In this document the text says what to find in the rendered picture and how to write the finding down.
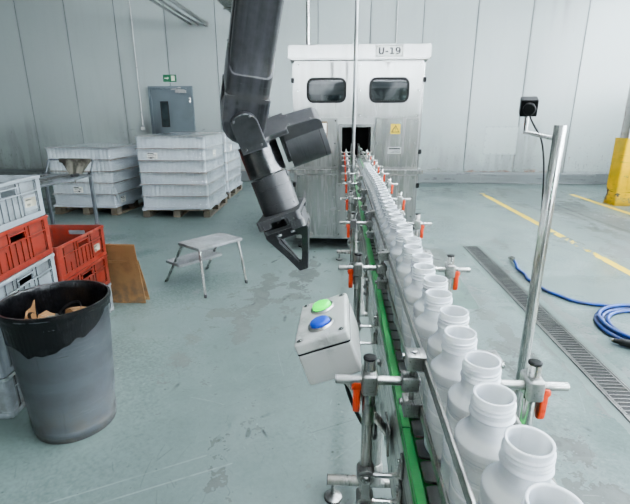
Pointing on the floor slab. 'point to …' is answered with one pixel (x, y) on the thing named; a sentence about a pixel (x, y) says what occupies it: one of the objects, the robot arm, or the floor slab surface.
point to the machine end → (324, 207)
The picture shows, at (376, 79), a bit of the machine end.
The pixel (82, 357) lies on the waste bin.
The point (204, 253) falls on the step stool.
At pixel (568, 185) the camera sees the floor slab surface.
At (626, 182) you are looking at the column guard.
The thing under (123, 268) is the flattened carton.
